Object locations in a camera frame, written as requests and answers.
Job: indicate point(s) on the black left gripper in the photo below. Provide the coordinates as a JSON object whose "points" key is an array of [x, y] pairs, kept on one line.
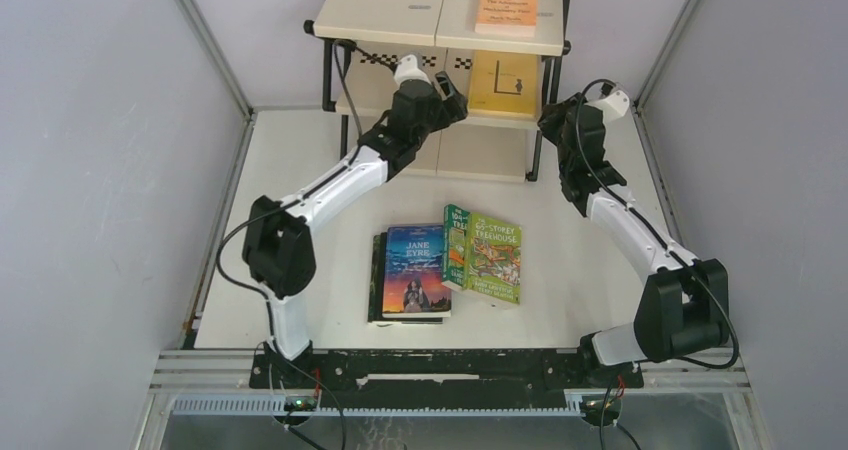
{"points": [[450, 110]]}

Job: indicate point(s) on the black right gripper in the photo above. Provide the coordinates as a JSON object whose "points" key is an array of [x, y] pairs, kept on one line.
{"points": [[554, 115]]}

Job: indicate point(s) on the yellow book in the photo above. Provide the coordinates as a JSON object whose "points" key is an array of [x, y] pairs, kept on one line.
{"points": [[504, 84]]}

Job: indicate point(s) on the dark green treehouse book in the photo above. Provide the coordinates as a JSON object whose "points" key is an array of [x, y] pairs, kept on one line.
{"points": [[455, 224]]}

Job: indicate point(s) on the orange paperback book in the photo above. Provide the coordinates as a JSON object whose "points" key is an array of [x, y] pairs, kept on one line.
{"points": [[510, 18]]}

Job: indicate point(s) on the light green treehouse book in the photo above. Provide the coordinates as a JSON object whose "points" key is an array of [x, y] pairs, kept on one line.
{"points": [[493, 257]]}

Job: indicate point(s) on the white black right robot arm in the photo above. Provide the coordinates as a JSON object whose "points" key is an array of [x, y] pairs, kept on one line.
{"points": [[683, 308]]}

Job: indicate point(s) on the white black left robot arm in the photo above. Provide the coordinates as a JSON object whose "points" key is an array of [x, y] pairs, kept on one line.
{"points": [[278, 245]]}

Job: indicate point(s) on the cream three-tier shelf rack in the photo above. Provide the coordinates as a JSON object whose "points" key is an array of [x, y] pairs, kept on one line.
{"points": [[363, 40]]}

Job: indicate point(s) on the dark black-green book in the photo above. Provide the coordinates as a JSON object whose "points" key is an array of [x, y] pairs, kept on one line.
{"points": [[376, 290]]}

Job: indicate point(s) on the Jane Eyre blue book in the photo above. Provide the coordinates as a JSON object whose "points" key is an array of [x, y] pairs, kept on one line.
{"points": [[413, 287]]}

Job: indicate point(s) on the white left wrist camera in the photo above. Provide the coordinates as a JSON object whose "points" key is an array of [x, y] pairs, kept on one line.
{"points": [[409, 68]]}

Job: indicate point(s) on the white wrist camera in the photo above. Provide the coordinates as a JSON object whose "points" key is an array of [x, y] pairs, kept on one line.
{"points": [[613, 107], [409, 68]]}

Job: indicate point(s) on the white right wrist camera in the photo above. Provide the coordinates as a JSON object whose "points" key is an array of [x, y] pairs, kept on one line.
{"points": [[613, 107]]}

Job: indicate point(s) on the black mounting base rail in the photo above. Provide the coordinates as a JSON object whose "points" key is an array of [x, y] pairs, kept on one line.
{"points": [[438, 379]]}

